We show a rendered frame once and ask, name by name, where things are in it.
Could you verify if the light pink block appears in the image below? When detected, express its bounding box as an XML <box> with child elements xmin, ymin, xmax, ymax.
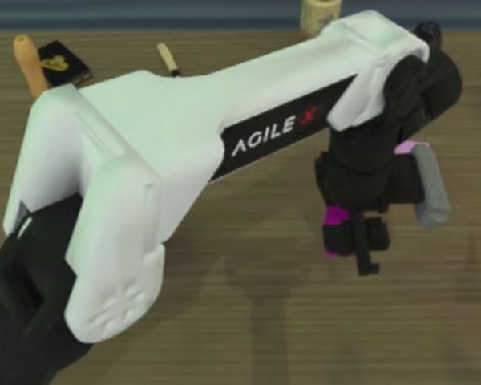
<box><xmin>394</xmin><ymin>140</ymin><xmax>428</xmax><ymax>156</ymax></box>

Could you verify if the beige cylindrical container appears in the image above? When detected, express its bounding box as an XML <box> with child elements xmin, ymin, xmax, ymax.
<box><xmin>298</xmin><ymin>0</ymin><xmax>342</xmax><ymax>39</ymax></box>

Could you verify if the black book yellow print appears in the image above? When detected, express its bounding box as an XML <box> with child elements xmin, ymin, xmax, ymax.
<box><xmin>37</xmin><ymin>39</ymin><xmax>94</xmax><ymax>87</ymax></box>

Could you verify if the small wooden handle knife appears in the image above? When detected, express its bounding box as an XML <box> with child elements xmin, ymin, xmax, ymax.
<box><xmin>156</xmin><ymin>43</ymin><xmax>182</xmax><ymax>78</ymax></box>

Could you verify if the wooden handle hammer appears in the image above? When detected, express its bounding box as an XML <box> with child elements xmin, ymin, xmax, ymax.
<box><xmin>12</xmin><ymin>34</ymin><xmax>50</xmax><ymax>99</ymax></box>

